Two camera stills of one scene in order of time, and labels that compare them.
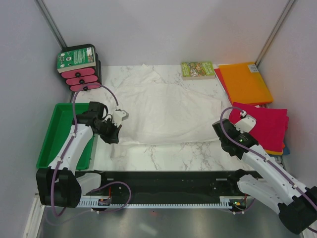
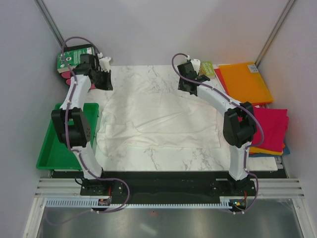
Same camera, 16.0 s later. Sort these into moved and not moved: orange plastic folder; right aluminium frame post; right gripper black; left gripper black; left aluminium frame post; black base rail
Moved: left gripper black; right gripper black
Not moved: black base rail; orange plastic folder; right aluminium frame post; left aluminium frame post
